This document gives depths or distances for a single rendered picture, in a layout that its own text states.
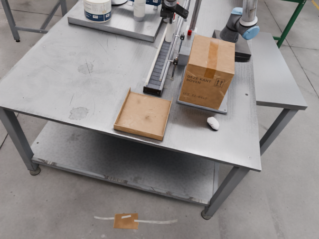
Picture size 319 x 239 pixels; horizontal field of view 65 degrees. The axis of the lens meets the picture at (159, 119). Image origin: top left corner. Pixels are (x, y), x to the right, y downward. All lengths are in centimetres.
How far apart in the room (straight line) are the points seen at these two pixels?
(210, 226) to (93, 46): 156
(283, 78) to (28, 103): 167
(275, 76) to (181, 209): 121
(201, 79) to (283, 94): 70
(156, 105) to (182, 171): 68
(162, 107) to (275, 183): 139
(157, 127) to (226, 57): 53
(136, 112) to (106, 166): 64
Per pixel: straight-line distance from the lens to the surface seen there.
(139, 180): 185
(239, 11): 198
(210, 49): 146
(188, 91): 142
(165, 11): 162
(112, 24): 203
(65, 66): 171
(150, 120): 136
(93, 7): 200
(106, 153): 196
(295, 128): 301
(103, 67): 168
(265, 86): 186
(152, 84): 150
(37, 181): 218
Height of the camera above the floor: 187
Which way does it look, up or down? 49 degrees down
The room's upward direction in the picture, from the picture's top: 11 degrees clockwise
